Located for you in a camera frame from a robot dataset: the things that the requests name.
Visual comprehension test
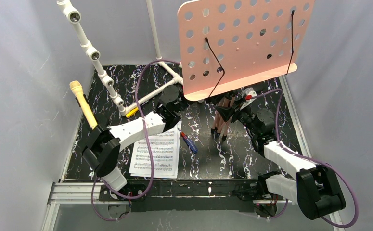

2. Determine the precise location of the blue red screwdriver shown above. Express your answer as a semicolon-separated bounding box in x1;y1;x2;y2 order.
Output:
178;128;198;154

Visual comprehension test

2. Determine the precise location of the pink music stand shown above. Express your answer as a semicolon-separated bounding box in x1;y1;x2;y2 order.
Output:
177;0;315;101

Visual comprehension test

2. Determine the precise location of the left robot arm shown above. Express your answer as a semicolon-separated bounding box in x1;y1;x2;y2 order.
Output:
76;86;193;192

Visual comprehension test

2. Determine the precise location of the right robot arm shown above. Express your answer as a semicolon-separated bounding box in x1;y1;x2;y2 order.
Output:
216;91;346;220

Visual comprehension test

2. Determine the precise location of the yellow toy microphone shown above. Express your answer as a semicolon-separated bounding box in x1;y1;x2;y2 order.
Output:
69;80;98;129

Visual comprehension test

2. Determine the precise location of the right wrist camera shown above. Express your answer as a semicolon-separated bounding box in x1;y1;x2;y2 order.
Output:
240;87;257;110

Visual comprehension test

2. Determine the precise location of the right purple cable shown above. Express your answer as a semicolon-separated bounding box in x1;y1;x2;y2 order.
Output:
251;88;360;229

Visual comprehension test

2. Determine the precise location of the purple cable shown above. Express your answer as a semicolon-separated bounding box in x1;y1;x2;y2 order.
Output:
90;60;182;222
251;88;360;229

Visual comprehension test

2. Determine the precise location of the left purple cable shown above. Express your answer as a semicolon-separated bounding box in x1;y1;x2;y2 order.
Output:
90;60;182;222

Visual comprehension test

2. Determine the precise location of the white PVC pipe frame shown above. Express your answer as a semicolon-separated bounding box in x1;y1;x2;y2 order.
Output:
56;0;206;116

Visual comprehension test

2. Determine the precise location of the aluminium frame rail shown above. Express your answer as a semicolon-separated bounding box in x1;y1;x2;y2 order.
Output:
42;180;333;231

